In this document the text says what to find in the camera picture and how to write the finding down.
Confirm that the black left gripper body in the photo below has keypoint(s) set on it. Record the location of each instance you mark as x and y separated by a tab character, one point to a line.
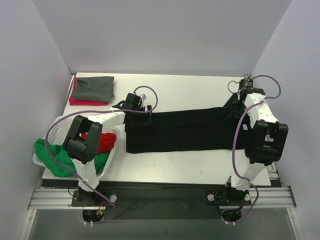
138	116

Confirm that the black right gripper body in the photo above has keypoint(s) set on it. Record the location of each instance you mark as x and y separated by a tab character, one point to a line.
233	107

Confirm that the black t-shirt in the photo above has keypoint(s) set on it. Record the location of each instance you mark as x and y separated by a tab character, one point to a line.
187	130

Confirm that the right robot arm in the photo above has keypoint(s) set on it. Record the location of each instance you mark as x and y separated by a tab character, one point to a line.
237	184

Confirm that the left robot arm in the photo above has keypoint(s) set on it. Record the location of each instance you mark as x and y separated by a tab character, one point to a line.
84	136

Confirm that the folded grey t-shirt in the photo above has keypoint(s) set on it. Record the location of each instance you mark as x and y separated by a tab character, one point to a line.
98	89

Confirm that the red t-shirt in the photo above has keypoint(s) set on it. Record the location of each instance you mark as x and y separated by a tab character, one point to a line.
107	143

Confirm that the folded magenta t-shirt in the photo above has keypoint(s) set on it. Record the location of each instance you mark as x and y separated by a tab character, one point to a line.
74	102

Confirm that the aluminium frame rail right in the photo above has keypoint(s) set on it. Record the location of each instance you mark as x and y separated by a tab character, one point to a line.
271	172

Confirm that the aluminium frame rail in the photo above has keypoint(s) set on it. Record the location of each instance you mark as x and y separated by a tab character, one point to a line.
59	198
271	172

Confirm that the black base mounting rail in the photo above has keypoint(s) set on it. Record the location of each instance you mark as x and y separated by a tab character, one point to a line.
157	211

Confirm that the aluminium frame rail front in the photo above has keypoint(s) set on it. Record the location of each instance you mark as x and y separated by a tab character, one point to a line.
59	198

